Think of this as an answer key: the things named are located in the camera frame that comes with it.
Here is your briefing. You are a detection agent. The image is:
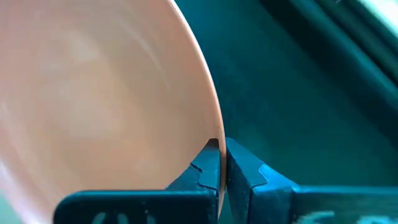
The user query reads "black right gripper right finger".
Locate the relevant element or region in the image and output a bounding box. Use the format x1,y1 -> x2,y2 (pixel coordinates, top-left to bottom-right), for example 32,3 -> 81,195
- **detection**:
225,138 -> 398,224

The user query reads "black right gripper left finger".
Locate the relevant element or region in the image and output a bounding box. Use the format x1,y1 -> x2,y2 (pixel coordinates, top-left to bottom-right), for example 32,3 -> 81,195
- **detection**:
53,138 -> 222,224

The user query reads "orange plastic plate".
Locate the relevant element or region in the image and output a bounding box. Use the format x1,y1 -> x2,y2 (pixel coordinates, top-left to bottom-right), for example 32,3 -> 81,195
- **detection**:
0,0 -> 227,224

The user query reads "dark green serving tray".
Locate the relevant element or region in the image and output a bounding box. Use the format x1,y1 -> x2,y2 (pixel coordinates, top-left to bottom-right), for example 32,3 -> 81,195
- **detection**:
174,0 -> 398,224

